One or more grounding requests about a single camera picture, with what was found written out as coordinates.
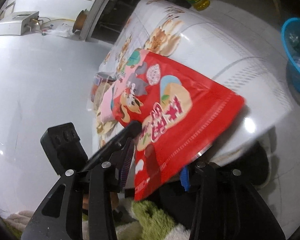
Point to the white wall water heater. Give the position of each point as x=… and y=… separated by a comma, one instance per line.
x=17, y=23

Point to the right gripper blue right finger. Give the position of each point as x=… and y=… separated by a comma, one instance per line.
x=184, y=178

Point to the small can red label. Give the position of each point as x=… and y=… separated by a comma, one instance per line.
x=99, y=79

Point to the brown clay pot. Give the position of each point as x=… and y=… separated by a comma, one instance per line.
x=80, y=21

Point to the grey kitchen counter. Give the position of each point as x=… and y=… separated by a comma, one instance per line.
x=94, y=15

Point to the floral tablecloth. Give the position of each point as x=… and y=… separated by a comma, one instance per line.
x=204, y=45

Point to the blue plastic basin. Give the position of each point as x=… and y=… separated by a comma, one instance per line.
x=290, y=37

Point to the red snack bag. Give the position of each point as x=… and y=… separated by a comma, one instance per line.
x=181, y=111

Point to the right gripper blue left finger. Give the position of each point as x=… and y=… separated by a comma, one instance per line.
x=124, y=163

